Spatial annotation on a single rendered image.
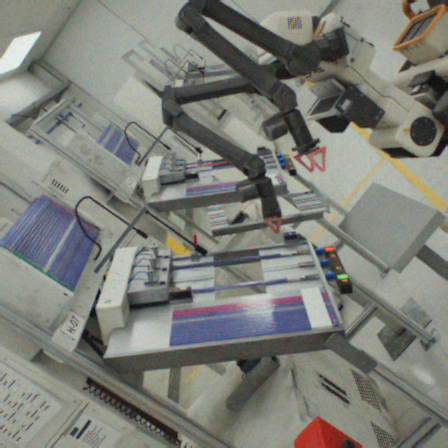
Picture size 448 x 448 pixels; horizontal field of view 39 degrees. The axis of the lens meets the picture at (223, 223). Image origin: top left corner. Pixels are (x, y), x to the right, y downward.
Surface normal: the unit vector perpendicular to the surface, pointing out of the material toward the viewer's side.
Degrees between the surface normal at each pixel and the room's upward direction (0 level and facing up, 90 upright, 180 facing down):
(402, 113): 90
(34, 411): 94
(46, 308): 90
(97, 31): 90
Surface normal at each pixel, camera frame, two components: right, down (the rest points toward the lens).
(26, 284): 0.02, 0.35
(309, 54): 0.23, 0.08
